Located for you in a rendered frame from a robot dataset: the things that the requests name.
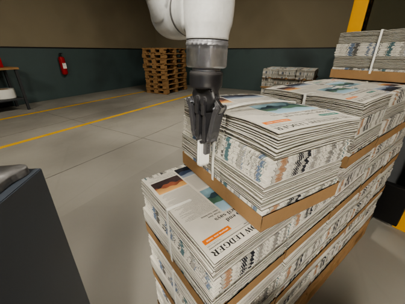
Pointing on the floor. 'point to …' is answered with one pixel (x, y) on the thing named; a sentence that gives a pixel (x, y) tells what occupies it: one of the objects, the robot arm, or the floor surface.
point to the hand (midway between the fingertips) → (203, 152)
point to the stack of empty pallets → (164, 69)
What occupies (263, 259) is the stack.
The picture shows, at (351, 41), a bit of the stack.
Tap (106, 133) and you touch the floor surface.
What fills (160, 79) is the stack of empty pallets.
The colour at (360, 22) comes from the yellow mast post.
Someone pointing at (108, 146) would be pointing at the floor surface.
